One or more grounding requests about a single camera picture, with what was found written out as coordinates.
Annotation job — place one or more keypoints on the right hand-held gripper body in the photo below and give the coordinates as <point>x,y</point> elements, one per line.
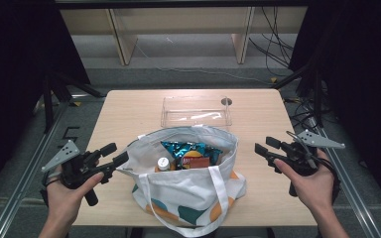
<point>302,155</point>

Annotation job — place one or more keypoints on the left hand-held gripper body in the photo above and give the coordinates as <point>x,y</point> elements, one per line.
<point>69,163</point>

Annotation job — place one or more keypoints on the yellow bottle with white cap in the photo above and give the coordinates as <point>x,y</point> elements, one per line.
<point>163,163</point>

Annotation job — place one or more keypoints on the blue potato chips bag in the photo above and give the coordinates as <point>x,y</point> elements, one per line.
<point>178,147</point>

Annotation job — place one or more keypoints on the brown snack box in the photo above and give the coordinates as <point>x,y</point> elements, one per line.
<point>196,162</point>

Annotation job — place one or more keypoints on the white dotted tote bag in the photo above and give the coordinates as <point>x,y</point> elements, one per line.
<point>185,188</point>

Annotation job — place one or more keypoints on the clear plastic tray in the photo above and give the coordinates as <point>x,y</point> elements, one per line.
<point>195,112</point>

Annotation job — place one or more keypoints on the person's right hand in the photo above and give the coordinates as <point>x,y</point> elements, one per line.
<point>316,190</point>

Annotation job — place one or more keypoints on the person's left hand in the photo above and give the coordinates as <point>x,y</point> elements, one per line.
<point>64,201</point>

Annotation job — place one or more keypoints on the round table grommet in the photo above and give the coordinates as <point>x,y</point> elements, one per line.
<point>226,101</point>

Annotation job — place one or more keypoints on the black metal stand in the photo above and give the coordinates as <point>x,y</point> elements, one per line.
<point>48,105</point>
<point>317,95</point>

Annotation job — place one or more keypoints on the black curtain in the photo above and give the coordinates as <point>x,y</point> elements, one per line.
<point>13,82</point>
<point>360,82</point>

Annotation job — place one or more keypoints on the aluminium floor rail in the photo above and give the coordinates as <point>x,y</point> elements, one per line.
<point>16,198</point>
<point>354,195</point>

